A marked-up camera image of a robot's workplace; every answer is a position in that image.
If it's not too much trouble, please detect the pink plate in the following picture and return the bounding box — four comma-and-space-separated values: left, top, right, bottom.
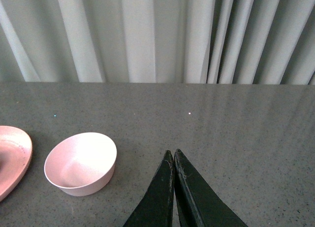
0, 126, 32, 200

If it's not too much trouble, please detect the light pink bowl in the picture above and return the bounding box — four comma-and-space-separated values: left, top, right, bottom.
44, 132, 117, 196

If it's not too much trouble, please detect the white curtain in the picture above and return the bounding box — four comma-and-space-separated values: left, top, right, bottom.
0, 0, 315, 85

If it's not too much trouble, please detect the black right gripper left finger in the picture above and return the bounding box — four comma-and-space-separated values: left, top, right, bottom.
124, 150, 175, 227

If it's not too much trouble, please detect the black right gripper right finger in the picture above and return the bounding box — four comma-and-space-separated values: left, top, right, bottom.
174, 149, 246, 227

